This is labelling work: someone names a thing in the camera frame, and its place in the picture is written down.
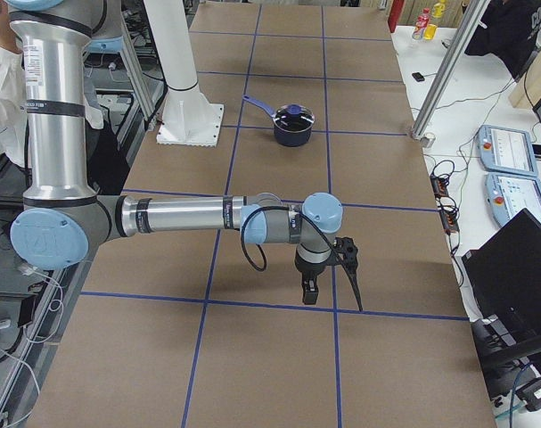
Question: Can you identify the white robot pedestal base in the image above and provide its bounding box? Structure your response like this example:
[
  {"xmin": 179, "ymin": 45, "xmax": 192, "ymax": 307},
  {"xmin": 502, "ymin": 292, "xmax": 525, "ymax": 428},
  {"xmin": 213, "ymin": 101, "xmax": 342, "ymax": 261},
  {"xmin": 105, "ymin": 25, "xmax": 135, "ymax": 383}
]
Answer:
[{"xmin": 144, "ymin": 0, "xmax": 224, "ymax": 147}]

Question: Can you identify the small black device on table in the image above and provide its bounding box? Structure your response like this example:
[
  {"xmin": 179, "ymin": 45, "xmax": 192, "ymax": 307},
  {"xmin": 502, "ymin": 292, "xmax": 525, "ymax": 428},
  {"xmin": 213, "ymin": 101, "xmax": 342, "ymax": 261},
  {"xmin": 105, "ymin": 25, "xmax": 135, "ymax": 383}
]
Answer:
[{"xmin": 412, "ymin": 72, "xmax": 425, "ymax": 82}]

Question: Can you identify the person in black clothes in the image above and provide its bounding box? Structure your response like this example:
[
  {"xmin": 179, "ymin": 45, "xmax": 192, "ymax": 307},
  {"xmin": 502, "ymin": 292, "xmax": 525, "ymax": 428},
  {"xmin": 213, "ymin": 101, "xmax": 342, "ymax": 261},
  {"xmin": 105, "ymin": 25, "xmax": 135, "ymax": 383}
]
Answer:
[{"xmin": 464, "ymin": 0, "xmax": 541, "ymax": 79}]

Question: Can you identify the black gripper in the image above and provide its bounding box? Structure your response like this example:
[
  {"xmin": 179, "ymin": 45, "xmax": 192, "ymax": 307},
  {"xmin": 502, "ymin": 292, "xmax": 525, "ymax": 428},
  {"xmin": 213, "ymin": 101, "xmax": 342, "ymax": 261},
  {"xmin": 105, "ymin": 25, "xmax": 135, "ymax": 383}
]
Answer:
[{"xmin": 294, "ymin": 244, "xmax": 332, "ymax": 305}]

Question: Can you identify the upper blue teach pendant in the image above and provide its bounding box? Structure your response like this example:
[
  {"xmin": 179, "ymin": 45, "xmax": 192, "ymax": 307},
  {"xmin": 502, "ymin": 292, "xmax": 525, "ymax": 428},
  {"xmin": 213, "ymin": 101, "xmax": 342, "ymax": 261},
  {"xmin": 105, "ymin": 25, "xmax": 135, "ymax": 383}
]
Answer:
[{"xmin": 474, "ymin": 124, "xmax": 538, "ymax": 177}]

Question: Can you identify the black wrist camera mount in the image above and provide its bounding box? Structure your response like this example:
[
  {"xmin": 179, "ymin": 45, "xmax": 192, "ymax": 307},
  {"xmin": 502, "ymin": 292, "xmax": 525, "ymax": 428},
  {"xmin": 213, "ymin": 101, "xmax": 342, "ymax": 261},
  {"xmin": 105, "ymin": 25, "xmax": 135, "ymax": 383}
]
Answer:
[{"xmin": 334, "ymin": 237, "xmax": 363, "ymax": 311}]

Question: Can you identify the person in white shirt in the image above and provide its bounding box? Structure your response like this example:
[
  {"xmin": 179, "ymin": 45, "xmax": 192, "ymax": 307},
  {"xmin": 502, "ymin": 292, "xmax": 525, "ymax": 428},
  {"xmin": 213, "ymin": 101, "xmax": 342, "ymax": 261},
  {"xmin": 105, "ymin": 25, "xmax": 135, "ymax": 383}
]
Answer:
[{"xmin": 0, "ymin": 0, "xmax": 106, "ymax": 167}]

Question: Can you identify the lower blue teach pendant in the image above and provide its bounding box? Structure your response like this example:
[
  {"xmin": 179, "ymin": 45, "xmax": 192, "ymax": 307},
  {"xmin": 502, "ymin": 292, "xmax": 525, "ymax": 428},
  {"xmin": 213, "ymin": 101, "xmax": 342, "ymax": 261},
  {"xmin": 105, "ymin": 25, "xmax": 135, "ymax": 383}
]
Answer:
[{"xmin": 485, "ymin": 173, "xmax": 541, "ymax": 226}]

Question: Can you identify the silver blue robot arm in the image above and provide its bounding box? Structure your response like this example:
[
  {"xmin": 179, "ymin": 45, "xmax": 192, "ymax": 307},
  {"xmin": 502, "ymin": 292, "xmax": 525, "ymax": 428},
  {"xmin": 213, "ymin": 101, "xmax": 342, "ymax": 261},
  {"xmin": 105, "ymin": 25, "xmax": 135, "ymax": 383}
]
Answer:
[{"xmin": 8, "ymin": 1, "xmax": 357, "ymax": 305}]

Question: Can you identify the black laptop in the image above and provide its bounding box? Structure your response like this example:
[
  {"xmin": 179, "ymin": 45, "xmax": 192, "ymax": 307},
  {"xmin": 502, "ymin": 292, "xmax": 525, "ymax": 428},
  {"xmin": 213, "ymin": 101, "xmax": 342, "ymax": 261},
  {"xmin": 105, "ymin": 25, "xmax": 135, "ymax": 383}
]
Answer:
[{"xmin": 461, "ymin": 207, "xmax": 541, "ymax": 358}]

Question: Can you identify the black orange power strip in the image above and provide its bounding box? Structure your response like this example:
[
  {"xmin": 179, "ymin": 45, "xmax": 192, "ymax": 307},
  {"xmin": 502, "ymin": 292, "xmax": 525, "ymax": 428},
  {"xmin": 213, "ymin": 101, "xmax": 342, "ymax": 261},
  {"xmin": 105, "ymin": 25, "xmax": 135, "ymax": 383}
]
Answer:
[{"xmin": 430, "ymin": 174, "xmax": 460, "ymax": 235}]

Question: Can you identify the aluminium frame post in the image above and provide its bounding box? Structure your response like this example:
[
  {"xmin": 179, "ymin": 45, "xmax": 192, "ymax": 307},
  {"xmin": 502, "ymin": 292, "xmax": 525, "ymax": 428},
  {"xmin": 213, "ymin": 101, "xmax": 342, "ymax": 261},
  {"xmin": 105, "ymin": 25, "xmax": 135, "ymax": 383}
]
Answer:
[{"xmin": 411, "ymin": 0, "xmax": 489, "ymax": 148}]

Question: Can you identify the dark blue saucepan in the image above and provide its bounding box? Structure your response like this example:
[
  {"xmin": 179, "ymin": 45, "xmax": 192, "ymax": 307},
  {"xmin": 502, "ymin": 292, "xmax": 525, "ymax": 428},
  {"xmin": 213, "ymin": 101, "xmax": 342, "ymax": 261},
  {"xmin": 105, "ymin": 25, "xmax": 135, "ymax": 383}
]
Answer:
[{"xmin": 242, "ymin": 95, "xmax": 316, "ymax": 147}]

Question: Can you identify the glass pot lid blue knob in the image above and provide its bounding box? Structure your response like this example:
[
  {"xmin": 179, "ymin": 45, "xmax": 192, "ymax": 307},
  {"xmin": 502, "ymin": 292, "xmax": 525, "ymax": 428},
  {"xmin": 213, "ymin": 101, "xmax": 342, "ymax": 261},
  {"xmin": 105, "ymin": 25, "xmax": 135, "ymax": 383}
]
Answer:
[{"xmin": 273, "ymin": 103, "xmax": 316, "ymax": 130}]

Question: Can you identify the blue teach pendant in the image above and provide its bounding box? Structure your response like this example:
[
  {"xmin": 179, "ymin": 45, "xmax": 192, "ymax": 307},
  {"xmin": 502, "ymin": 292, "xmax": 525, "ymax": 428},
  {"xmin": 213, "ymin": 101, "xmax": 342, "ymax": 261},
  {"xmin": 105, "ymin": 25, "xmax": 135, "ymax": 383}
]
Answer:
[
  {"xmin": 485, "ymin": 173, "xmax": 541, "ymax": 226},
  {"xmin": 474, "ymin": 124, "xmax": 538, "ymax": 177}
]

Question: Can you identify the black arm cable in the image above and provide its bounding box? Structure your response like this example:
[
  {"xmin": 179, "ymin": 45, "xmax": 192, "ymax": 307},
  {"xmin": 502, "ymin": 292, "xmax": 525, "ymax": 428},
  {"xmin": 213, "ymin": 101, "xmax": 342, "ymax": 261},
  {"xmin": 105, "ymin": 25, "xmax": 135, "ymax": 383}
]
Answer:
[{"xmin": 239, "ymin": 203, "xmax": 338, "ymax": 272}]

